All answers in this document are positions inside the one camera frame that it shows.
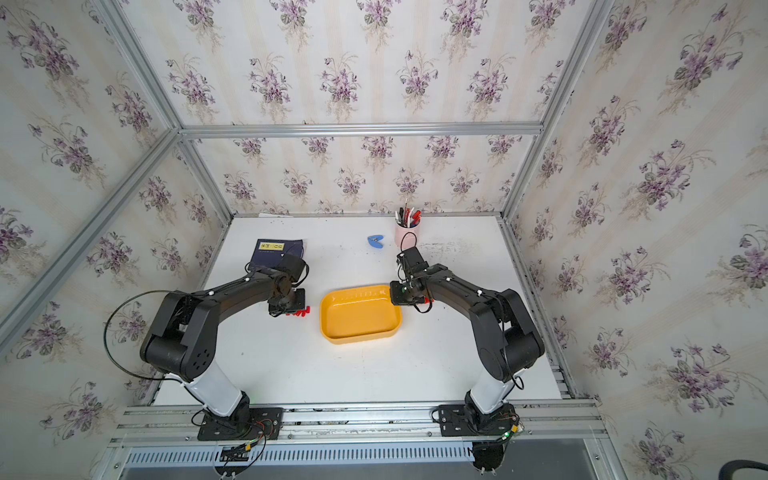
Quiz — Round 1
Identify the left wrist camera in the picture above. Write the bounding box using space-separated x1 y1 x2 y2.
275 253 310 288

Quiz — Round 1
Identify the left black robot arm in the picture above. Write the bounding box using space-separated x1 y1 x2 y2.
139 259 309 419

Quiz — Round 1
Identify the blue plastic clip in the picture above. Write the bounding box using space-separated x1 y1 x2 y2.
367 234 384 249

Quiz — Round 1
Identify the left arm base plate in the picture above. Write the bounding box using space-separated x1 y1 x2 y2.
197 407 284 442

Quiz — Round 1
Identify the pink pen cup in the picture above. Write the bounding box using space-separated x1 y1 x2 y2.
394 207 422 251

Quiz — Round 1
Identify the yellow plastic storage box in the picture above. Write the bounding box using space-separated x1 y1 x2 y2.
320 284 402 345

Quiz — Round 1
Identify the dark blue notebook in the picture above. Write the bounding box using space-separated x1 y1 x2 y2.
247 239 304 268

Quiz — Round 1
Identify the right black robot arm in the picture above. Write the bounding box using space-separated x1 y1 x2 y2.
389 264 546 415

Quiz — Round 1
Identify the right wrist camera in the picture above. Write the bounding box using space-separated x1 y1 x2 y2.
397 247 429 279

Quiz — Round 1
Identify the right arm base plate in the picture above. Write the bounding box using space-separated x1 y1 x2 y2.
430 403 520 440

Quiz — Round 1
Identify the aluminium front rail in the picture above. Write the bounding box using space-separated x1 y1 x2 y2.
98 400 609 478

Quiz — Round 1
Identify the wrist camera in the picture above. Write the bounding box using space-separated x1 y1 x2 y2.
397 247 429 279
275 253 310 288

